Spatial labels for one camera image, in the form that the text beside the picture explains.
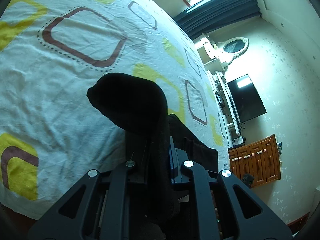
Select black pants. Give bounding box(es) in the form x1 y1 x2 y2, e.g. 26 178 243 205
86 72 218 230

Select black object on floor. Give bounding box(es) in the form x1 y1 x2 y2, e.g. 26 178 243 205
241 173 255 188

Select black cable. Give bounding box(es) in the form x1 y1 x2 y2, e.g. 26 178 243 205
224 104 247 131

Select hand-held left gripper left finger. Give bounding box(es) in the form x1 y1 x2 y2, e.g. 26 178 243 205
28 160 151 240

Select white television cabinet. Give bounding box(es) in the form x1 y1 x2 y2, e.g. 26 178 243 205
206 70 242 148

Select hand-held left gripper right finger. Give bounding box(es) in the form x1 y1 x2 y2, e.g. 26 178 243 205
169 136 293 240

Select dark blue curtain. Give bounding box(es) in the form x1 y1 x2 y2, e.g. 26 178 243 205
172 0 262 40

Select black flat television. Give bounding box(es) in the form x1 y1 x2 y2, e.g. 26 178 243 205
226 74 267 124

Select white patterned bedsheet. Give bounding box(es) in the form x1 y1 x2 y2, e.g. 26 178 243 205
0 0 231 221

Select white vanity with oval mirror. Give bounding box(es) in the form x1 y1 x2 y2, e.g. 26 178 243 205
197 33 250 73

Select black set-top box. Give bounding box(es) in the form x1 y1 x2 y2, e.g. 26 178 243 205
232 135 247 147

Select brown wooden cabinet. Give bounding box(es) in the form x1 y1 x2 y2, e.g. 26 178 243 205
228 134 282 188

